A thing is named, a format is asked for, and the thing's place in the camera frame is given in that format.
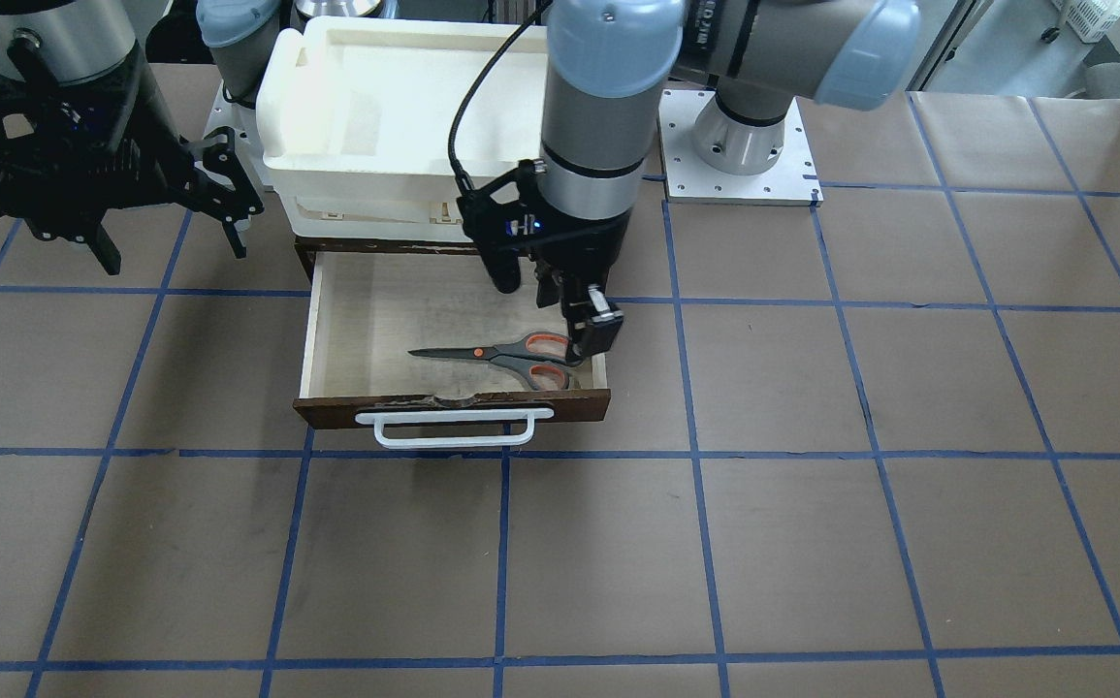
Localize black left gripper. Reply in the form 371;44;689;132
526;218;629;362

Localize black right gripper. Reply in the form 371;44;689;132
0;74;263;274

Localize orange grey scissors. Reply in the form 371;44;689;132
408;332;573;392

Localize brown wooden drawer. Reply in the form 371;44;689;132
293;251;610;443

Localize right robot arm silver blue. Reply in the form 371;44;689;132
0;1;264;274

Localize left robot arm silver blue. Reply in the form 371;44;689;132
517;1;920;364

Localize dark brown drawer cabinet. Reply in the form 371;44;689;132
293;236;478;255

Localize cream plastic storage bin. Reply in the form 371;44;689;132
255;17;512;248

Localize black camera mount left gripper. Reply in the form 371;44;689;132
450;159;547;295

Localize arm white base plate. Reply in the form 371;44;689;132
657;89;824;206
206;82;264;160

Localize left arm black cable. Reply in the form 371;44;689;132
447;0;553;201

